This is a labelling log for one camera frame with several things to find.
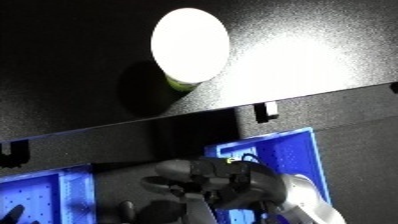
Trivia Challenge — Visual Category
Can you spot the white paper cup green band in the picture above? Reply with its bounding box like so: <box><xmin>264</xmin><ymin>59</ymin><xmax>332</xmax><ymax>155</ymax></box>
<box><xmin>149</xmin><ymin>7</ymin><xmax>233</xmax><ymax>93</ymax></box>

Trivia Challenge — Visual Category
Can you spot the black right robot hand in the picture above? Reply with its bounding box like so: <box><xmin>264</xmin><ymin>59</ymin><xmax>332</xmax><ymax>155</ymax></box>
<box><xmin>140</xmin><ymin>158</ymin><xmax>290</xmax><ymax>214</ymax></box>

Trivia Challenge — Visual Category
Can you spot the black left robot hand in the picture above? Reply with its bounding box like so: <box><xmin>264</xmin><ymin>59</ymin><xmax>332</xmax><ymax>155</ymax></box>
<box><xmin>115</xmin><ymin>199</ymin><xmax>191</xmax><ymax>224</ymax></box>

